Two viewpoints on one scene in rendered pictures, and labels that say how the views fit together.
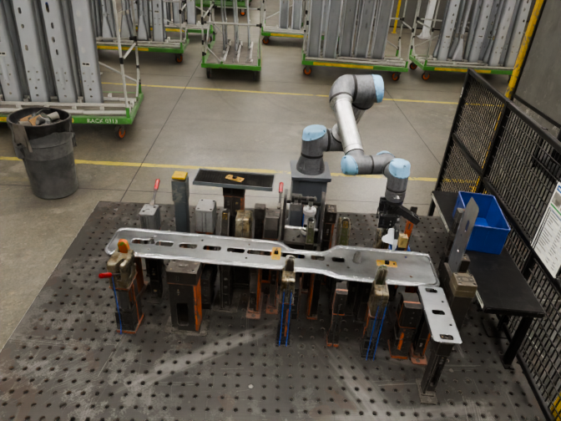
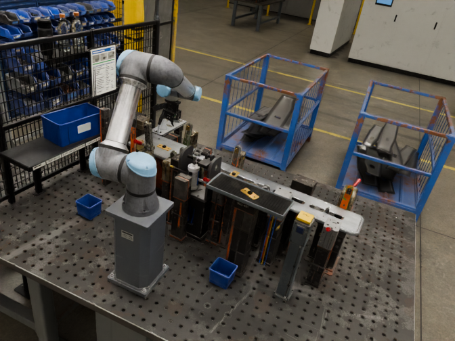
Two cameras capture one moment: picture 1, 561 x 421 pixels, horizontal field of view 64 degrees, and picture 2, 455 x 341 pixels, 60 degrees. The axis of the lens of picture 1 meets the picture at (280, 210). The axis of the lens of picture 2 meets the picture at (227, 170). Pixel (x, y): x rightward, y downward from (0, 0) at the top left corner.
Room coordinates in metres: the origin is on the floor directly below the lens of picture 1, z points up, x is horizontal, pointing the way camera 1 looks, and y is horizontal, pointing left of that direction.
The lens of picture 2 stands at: (3.24, 0.66, 2.11)
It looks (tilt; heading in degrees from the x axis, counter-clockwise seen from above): 31 degrees down; 202
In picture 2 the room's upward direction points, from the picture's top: 9 degrees clockwise
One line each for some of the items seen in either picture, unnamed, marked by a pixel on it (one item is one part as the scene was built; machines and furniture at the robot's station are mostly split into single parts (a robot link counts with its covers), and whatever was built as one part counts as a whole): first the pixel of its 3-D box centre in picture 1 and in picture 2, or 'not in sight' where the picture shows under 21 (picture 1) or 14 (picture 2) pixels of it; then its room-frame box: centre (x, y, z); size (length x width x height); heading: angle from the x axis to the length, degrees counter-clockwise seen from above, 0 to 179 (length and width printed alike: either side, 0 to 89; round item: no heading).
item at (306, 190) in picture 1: (306, 201); (139, 242); (2.15, -0.14, 0.90); 0.21 x 0.21 x 0.40; 3
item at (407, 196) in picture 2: not in sight; (390, 147); (-0.85, 0.76, 0.47); 1.20 x 0.80 x 0.95; 4
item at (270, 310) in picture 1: (274, 280); not in sight; (1.53, 0.00, 0.84); 0.13 x 0.05 x 0.29; 178
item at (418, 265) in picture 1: (270, 255); (237, 176); (1.51, 0.03, 1.00); 1.38 x 0.22 x 0.02; 88
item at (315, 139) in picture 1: (315, 139); (139, 171); (2.15, -0.15, 1.27); 0.13 x 0.12 x 0.14; 103
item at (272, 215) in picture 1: (270, 246); (219, 210); (1.72, 0.03, 0.89); 0.13 x 0.11 x 0.38; 178
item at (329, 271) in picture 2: (132, 269); (337, 243); (1.53, 0.63, 0.84); 0.18 x 0.06 x 0.29; 178
